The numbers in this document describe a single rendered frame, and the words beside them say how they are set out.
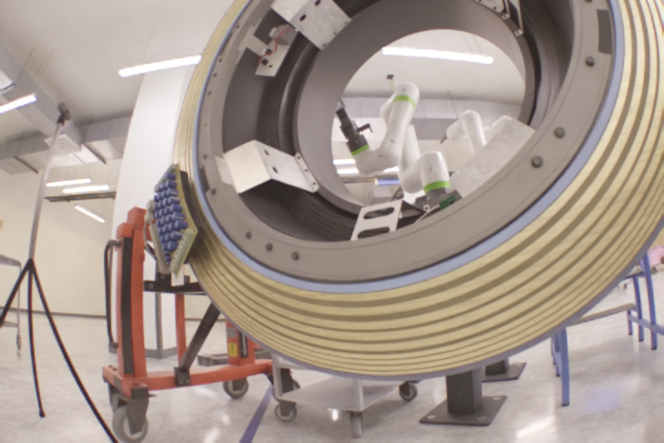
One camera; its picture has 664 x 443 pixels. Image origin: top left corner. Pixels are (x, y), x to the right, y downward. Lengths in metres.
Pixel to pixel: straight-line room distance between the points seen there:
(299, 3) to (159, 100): 3.57
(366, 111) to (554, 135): 5.10
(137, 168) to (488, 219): 3.94
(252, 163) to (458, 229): 0.62
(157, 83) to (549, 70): 4.60
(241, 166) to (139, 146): 3.42
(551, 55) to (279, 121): 0.88
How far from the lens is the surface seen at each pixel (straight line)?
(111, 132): 6.47
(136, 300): 1.36
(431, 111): 5.88
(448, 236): 0.45
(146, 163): 4.07
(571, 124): 0.48
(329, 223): 0.85
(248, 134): 1.10
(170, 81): 4.72
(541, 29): 0.90
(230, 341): 1.67
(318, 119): 1.24
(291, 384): 1.77
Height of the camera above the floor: 0.55
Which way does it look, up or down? 20 degrees up
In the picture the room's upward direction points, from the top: 5 degrees counter-clockwise
